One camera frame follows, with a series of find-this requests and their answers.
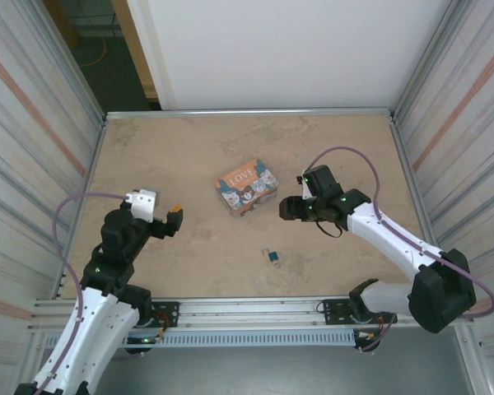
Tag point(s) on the aluminium table frame bar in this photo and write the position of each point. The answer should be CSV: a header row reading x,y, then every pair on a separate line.
x,y
247,113

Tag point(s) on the bear print LOVE tin box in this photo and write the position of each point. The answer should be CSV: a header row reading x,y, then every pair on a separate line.
x,y
247,189

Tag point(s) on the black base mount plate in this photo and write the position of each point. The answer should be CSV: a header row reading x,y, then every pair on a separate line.
x,y
169,308
333,312

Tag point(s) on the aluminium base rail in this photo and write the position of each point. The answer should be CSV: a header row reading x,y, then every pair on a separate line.
x,y
251,312

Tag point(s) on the corrugated translucent side panel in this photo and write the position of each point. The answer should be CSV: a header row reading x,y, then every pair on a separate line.
x,y
24,144
469,123

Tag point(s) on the aluminium table side bar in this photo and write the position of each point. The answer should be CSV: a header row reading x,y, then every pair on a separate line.
x,y
84,185
416,185

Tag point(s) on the wooden door frame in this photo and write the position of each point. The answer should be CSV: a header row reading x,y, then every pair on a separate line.
x,y
127,33

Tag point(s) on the aluminium corner post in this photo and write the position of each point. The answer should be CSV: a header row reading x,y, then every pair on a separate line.
x,y
428,57

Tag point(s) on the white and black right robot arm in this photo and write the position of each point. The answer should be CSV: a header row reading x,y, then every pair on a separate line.
x,y
391,243

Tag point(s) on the small blue padlock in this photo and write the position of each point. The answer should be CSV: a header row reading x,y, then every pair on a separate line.
x,y
273,257

